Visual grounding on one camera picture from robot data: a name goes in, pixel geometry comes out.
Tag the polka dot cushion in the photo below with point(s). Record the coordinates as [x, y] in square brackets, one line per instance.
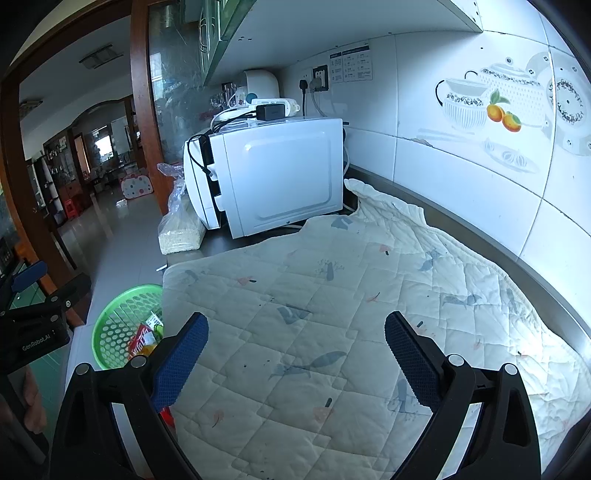
[137, 185]

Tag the white quilted mat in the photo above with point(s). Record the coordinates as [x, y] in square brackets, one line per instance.
[323, 300]

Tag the wall notice sticker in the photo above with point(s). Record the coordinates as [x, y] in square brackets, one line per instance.
[351, 63]

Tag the black plug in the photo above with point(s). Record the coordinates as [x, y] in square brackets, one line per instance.
[304, 85]

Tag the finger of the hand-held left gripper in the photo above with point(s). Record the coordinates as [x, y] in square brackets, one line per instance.
[27, 275]
[74, 293]

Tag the red stool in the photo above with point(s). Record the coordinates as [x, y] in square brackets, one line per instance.
[72, 207]

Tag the overhead kitchen cabinet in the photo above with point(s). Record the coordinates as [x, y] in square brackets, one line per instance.
[323, 27]

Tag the black charger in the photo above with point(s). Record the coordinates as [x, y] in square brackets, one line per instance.
[270, 112]

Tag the wooden door frame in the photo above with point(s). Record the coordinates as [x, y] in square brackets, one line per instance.
[138, 92]

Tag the ceiling vent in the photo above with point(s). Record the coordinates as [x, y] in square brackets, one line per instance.
[101, 57]

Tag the white kitchen appliance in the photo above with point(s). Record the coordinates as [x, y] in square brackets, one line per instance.
[261, 83]

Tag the green plastic basket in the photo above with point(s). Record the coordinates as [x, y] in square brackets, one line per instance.
[115, 318]

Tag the red drink can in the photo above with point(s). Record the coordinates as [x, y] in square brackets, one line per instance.
[138, 344]

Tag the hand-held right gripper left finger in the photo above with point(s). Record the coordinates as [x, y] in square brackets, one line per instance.
[184, 355]

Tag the clear bag of rice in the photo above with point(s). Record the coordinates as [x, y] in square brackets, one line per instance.
[180, 235]

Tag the wooden display cabinet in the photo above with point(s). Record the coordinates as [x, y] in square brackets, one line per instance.
[64, 161]

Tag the person's left hand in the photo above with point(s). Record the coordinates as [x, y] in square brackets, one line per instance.
[34, 406]

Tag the white microwave oven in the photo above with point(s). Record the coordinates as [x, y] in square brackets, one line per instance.
[277, 175]

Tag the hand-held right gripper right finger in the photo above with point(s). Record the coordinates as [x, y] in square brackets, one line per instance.
[411, 355]

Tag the white power strip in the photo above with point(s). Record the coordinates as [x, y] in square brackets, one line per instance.
[290, 105]

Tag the wall socket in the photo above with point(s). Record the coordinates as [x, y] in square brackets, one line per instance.
[320, 76]

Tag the glass cups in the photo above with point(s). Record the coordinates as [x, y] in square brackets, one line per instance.
[225, 98]

